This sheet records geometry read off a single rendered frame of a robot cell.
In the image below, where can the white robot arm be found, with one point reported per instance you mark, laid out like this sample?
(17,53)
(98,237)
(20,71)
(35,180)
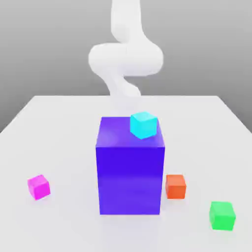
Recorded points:
(126,59)

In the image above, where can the small cyan cube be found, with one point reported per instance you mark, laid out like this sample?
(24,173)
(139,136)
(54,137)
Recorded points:
(143,126)

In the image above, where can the small orange cube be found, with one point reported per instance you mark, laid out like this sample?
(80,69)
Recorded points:
(175,187)

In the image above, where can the small magenta cube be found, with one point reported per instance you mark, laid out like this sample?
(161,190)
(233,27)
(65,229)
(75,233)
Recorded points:
(39,187)

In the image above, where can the small green cube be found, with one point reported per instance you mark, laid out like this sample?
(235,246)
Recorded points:
(222,216)

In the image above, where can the large purple box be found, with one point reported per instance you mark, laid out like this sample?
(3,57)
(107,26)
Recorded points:
(130,177)

